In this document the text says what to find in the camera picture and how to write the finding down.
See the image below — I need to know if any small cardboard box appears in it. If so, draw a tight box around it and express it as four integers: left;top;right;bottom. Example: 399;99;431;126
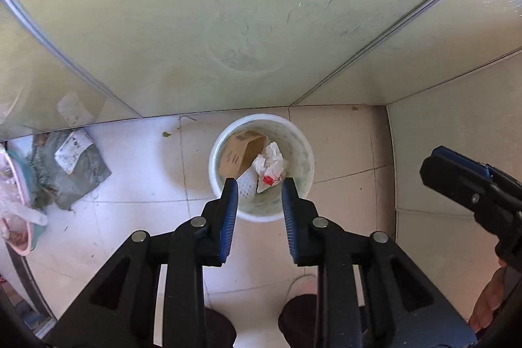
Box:
217;130;267;181

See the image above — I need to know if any white paper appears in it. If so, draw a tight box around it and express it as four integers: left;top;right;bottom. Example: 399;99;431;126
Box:
252;141;284;194

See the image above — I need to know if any white plastic bin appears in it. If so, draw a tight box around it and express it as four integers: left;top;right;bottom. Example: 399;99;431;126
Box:
209;113;315;221

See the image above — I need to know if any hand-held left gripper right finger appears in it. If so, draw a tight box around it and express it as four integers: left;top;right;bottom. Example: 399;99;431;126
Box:
281;177;478;348

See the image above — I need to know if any grey cloth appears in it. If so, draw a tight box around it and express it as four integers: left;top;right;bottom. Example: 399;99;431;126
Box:
26;128;112;211

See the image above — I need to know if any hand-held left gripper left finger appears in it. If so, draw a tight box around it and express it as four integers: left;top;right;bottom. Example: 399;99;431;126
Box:
51;177;239;348

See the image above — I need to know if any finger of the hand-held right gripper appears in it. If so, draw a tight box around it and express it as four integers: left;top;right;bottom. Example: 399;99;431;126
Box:
420;155;522;239
433;146;522;205

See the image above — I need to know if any person's right foot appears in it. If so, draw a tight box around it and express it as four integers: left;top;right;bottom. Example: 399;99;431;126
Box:
278;275;324;348

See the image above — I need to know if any person's right hand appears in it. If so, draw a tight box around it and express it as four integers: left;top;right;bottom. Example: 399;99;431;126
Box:
468;265;508;333

